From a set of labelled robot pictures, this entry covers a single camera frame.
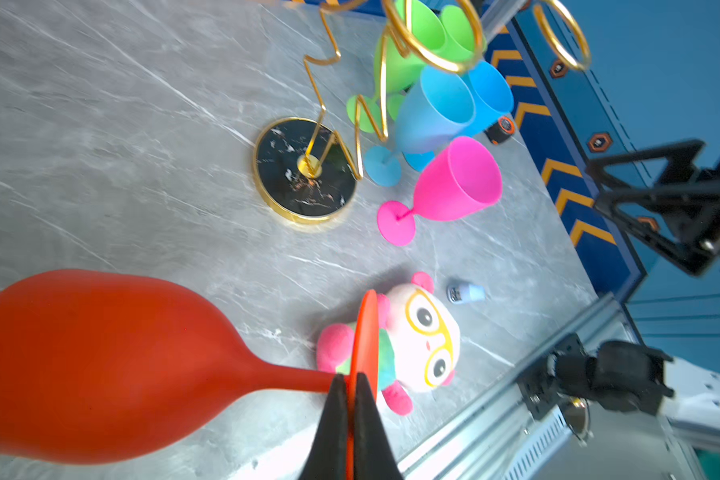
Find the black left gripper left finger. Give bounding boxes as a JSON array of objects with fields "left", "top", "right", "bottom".
[{"left": 298, "top": 374, "right": 350, "bottom": 480}]

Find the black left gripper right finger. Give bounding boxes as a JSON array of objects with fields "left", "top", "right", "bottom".
[{"left": 353, "top": 373, "right": 403, "bottom": 480}]

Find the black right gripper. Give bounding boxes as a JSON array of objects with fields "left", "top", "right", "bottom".
[{"left": 586, "top": 140, "right": 720, "bottom": 277}]

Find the blue wine glass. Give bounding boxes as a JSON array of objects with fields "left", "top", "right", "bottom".
[
  {"left": 364, "top": 67, "right": 476, "bottom": 187},
  {"left": 405, "top": 60, "right": 514, "bottom": 171}
]

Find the magenta wine glass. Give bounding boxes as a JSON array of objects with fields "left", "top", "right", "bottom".
[{"left": 376, "top": 137, "right": 503, "bottom": 246}]

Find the red wine glass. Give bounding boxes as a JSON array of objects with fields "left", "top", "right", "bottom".
[{"left": 0, "top": 270, "right": 379, "bottom": 478}]

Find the blue wine glass front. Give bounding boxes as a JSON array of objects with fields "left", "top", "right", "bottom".
[{"left": 364, "top": 67, "right": 476, "bottom": 187}]

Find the green wine glass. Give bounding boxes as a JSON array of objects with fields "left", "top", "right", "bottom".
[
  {"left": 364, "top": 0, "right": 446, "bottom": 126},
  {"left": 437, "top": 5, "right": 475, "bottom": 63}
]

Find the green wine glass front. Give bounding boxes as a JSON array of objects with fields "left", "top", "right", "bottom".
[{"left": 364, "top": 0, "right": 446, "bottom": 126}]

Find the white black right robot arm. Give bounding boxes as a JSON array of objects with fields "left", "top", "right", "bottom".
[{"left": 517, "top": 140, "right": 720, "bottom": 433}]

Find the gold wine glass rack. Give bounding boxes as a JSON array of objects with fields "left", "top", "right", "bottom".
[{"left": 252, "top": 0, "right": 593, "bottom": 226}]

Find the colourful plush toy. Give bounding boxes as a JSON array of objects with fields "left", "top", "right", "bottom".
[{"left": 316, "top": 271, "right": 461, "bottom": 417}]

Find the small light blue stapler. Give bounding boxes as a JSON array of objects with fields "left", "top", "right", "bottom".
[{"left": 446, "top": 282, "right": 487, "bottom": 304}]

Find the orange black tape measure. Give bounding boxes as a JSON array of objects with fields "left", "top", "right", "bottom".
[{"left": 485, "top": 115, "right": 516, "bottom": 145}]

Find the aluminium front rail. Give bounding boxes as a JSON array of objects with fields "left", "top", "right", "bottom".
[{"left": 398, "top": 294, "right": 637, "bottom": 479}]

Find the aluminium corner post right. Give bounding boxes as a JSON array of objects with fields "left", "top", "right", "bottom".
[{"left": 480, "top": 0, "right": 528, "bottom": 42}]

